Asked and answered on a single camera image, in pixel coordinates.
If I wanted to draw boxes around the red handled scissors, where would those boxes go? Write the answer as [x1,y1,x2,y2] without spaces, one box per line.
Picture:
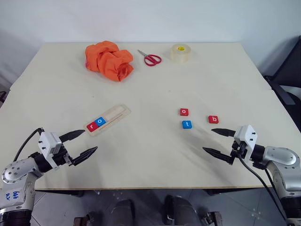
[137,49,163,67]

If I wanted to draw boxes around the red letter tile r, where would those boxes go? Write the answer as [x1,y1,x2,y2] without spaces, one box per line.
[86,121,100,133]

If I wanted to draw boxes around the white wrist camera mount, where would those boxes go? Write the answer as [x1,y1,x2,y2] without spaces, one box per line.
[234,124,259,162]
[37,131,63,170]

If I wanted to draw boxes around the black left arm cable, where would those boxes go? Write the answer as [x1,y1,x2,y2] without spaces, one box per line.
[14,128,45,163]

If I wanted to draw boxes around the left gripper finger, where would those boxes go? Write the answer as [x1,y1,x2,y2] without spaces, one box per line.
[58,129,85,143]
[70,146,98,167]

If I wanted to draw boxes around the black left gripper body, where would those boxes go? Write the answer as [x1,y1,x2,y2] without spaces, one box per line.
[53,142,76,168]

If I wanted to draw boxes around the crumpled orange cloth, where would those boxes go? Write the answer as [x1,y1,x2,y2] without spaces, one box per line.
[84,40,135,82]

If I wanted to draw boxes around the dark rounded shape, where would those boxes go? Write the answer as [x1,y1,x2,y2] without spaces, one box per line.
[164,194,200,226]

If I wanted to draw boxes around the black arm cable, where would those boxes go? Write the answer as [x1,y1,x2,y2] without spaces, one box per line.
[236,154,292,226]
[14,128,45,163]

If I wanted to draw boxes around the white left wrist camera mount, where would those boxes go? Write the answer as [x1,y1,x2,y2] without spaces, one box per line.
[37,131,63,170]

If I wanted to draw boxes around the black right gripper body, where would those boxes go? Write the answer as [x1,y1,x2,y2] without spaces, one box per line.
[230,139,251,161]

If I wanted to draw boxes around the wooden letter tray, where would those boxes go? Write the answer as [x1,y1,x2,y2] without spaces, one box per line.
[83,104,132,138]

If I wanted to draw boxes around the blue letter tile o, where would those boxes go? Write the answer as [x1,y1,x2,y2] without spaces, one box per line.
[95,117,108,128]

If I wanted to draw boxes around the clear tape roll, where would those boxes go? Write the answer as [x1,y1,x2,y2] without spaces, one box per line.
[169,43,192,64]

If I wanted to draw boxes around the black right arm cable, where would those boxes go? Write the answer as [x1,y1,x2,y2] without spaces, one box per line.
[236,154,292,226]

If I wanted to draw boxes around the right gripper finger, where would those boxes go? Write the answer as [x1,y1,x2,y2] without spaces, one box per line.
[211,128,237,138]
[202,147,234,166]

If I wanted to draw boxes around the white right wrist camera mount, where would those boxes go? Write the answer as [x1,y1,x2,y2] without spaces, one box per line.
[234,124,259,162]

